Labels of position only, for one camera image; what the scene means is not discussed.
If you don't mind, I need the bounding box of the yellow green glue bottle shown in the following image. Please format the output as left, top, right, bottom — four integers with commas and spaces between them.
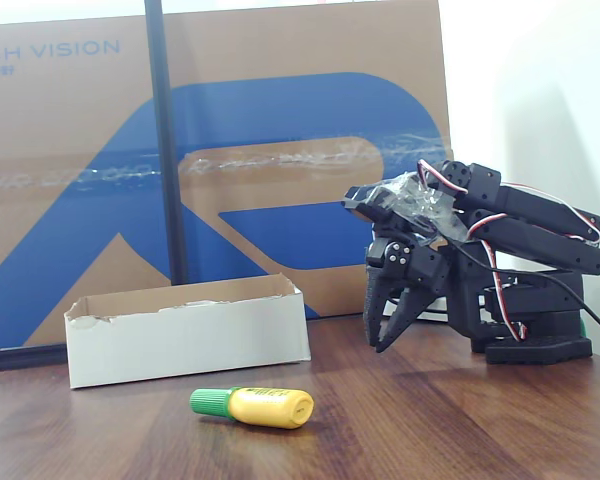
188, 385, 315, 430

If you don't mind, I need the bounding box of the white cardboard box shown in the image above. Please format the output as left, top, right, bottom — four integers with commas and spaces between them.
63, 272, 312, 390

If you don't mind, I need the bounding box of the white power strip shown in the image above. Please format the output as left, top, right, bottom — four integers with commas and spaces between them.
383, 294, 450, 324

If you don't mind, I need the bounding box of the large brown carton blue print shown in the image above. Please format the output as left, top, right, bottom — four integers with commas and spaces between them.
0, 0, 454, 351

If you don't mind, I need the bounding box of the black vertical pole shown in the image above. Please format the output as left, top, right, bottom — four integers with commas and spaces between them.
143, 0, 190, 287

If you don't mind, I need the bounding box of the black flat bar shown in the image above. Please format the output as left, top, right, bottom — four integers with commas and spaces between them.
0, 346, 70, 374

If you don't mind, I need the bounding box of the black camera wrapped in tape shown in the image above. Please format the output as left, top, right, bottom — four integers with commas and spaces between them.
340, 172, 471, 242

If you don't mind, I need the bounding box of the red white servo wire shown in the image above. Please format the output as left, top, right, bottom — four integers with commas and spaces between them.
478, 239, 530, 344
465, 183, 600, 246
416, 159, 470, 197

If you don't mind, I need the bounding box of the black camera cable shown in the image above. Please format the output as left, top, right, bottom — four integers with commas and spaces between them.
447, 238, 600, 362

